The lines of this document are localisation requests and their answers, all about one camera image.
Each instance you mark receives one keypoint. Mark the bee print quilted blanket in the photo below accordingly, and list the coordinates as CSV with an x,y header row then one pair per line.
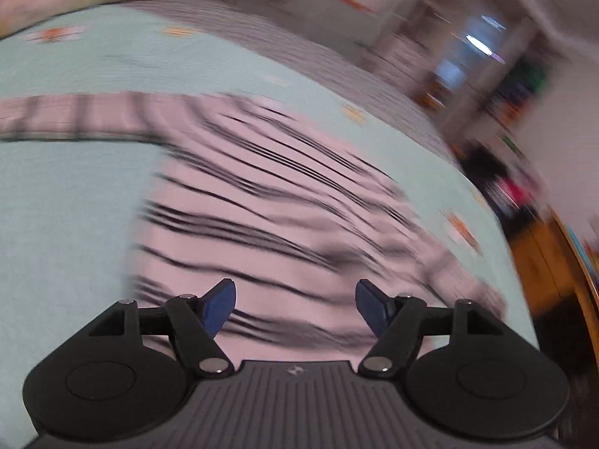
x,y
70,196

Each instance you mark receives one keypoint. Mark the floral bed sheet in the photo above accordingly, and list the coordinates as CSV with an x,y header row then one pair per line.
x,y
304,42

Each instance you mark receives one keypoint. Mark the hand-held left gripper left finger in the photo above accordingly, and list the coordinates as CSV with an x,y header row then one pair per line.
x,y
217,304

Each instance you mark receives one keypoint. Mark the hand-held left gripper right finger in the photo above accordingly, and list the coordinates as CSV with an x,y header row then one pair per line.
x,y
372,308

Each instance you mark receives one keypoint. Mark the wooden desk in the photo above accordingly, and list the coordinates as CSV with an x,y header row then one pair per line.
x,y
538,252

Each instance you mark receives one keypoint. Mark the black armchair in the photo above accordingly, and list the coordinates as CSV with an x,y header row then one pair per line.
x,y
491,182

